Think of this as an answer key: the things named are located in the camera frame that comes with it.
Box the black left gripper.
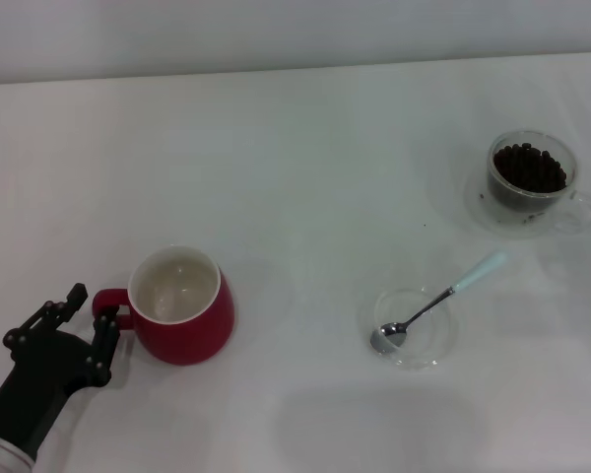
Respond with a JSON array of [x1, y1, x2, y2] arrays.
[[0, 283, 122, 459]]

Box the red ceramic mug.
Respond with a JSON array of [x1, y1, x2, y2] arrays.
[[91, 242, 236, 367]]

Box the blue handled metal spoon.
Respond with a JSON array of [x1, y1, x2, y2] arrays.
[[369, 249, 509, 354]]

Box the clear glass cup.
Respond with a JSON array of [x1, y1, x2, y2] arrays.
[[487, 129, 591, 234]]

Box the dark coffee beans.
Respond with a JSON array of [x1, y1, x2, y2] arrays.
[[492, 142, 568, 193]]

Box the small clear glass dish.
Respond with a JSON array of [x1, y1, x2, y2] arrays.
[[359, 287, 460, 372]]

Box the clear glass saucer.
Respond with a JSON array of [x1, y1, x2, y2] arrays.
[[465, 162, 588, 240]]

